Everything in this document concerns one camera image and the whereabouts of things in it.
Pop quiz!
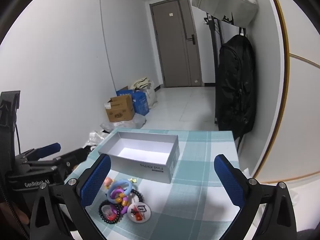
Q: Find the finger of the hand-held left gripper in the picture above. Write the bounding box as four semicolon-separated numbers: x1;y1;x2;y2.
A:
52;147;90;178
16;142;62;164

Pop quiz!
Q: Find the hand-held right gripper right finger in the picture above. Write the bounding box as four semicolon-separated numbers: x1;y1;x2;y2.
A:
214;154;298;240

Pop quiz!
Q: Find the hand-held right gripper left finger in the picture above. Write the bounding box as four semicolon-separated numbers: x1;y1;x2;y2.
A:
29;153;112;240

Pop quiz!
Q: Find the purple bracelet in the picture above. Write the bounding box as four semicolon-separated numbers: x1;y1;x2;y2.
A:
111;188;126;205

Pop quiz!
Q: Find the blue ring bracelet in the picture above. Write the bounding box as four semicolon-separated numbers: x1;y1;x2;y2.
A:
107;179;133;200

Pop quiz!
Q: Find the orange bead bracelet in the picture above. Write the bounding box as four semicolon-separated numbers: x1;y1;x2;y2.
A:
115;192;130;206

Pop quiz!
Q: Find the grey metal tray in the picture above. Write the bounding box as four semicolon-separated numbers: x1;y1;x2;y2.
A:
98;131;180;184

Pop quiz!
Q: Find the person's left hand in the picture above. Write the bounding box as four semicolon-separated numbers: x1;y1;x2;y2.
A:
0;201;30;227

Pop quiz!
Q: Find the white plastic package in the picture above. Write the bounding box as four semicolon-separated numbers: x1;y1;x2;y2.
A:
88;130;107;146

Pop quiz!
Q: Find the clear pink hair accessory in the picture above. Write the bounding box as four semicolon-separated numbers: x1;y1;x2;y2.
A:
103;204;118;220

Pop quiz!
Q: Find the teal checked tablecloth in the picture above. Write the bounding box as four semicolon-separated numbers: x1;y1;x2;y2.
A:
64;129;242;240

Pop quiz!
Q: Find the round white badge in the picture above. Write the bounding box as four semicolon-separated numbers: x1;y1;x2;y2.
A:
127;201;151;223

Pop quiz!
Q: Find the grey plastic package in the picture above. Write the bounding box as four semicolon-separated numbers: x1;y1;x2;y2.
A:
100;114;147;133

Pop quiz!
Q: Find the brown cardboard box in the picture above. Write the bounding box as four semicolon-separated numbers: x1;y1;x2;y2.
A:
104;95;136;123

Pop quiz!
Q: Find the blue cardboard box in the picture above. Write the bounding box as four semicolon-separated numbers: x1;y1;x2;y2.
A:
116;86;150;116

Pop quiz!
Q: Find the black backpack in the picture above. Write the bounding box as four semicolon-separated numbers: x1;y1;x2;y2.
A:
214;33;257;151

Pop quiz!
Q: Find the white sack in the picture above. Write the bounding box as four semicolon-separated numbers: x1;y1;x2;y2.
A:
130;82;158;110

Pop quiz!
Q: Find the beige cloth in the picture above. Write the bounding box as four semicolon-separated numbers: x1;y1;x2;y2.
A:
130;77;154;90

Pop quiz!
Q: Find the black folded rack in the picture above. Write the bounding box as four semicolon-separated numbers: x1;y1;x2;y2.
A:
203;15;223;125

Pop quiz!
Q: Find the grey door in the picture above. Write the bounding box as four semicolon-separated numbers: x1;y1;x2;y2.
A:
149;0;203;88

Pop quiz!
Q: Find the white fabric bag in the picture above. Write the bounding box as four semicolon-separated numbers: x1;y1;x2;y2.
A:
192;0;259;27

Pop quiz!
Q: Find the black door handle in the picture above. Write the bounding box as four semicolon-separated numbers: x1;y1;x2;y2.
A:
184;33;197;46

